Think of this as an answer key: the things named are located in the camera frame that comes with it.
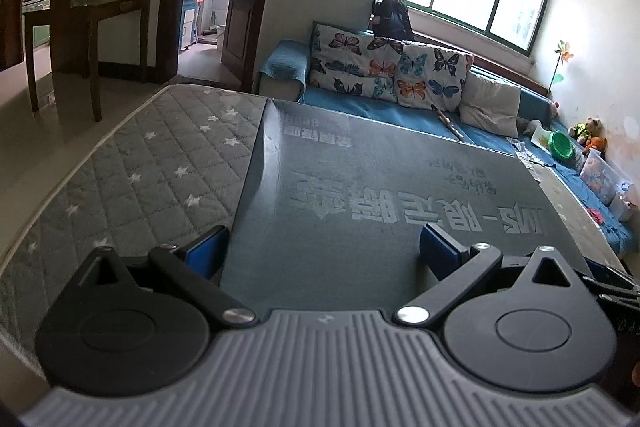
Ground butterfly print cushion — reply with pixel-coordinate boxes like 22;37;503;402
306;21;405;104
394;41;475;114

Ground teddy bear in green vest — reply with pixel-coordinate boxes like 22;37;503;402
570;117;603;142

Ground wooden stick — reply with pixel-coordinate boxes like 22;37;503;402
431;103;467;141

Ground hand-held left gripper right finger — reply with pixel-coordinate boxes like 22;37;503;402
392;223;598;328

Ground black backpack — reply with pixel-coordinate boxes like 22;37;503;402
371;0;416;42

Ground blue plastic toy cabinet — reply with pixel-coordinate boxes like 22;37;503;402
180;0;206;52

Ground small white plastic box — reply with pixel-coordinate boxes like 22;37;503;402
609;182;640;223

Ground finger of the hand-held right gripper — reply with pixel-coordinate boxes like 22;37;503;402
582;258;640;308

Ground green plastic bowl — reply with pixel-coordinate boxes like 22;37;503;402
547;130;577;158

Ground grey quilted star table cover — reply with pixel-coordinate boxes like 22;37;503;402
0;84;626;378

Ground white picture sheet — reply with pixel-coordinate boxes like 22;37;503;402
529;121;556;148

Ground dark wooden side table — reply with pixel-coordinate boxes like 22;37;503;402
22;0;153;124

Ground colourful pinwheel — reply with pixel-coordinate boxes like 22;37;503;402
546;39;576;98

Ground blue covered sofa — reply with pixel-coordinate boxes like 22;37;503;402
257;38;640;253

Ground clear plastic storage box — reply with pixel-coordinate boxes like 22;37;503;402
580;149;626;204

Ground dark grey printed box lid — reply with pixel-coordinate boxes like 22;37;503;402
215;98;596;313

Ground beige pillow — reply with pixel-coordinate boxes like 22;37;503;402
459;69;522;138

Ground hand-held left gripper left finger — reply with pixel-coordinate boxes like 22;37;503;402
62;225;258;328

